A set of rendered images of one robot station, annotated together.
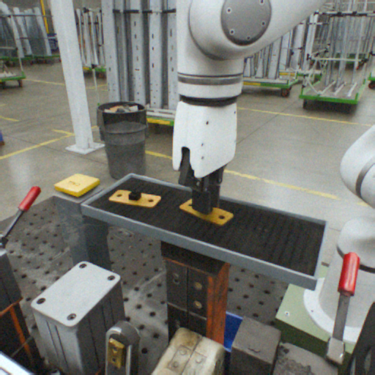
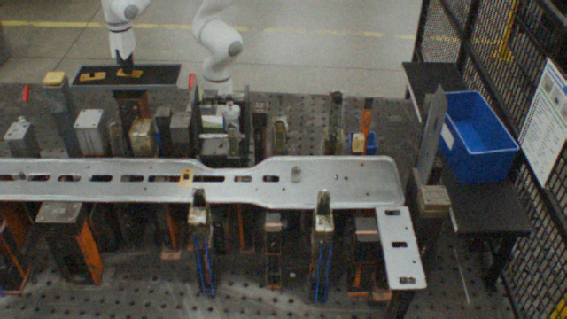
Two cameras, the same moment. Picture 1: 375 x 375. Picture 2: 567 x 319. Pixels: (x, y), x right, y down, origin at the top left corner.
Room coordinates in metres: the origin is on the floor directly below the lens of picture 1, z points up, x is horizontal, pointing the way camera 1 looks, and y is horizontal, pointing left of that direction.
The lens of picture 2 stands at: (-1.16, 0.23, 2.14)
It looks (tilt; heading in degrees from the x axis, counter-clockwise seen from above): 41 degrees down; 330
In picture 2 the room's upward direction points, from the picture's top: 1 degrees clockwise
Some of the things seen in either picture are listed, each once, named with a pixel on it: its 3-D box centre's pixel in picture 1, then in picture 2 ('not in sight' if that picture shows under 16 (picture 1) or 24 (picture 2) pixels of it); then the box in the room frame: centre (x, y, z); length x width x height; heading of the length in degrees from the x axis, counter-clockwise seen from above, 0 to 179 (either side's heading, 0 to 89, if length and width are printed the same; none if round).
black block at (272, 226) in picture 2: not in sight; (274, 253); (-0.27, -0.23, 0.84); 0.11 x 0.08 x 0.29; 153
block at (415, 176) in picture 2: not in sight; (411, 213); (-0.34, -0.71, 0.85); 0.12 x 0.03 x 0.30; 153
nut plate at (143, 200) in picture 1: (135, 196); (92, 75); (0.46, 0.09, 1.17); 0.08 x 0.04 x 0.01; 72
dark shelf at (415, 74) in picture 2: not in sight; (455, 134); (-0.23, -0.96, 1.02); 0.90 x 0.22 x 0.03; 153
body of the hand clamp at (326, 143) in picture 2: not in sight; (329, 170); (-0.06, -0.56, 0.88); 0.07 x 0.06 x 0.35; 153
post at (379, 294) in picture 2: not in sight; (387, 260); (-0.46, -0.53, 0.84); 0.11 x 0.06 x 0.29; 153
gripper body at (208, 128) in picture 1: (207, 130); (122, 38); (0.42, -0.03, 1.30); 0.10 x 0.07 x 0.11; 142
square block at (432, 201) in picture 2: not in sight; (423, 234); (-0.45, -0.66, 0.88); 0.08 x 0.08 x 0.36; 63
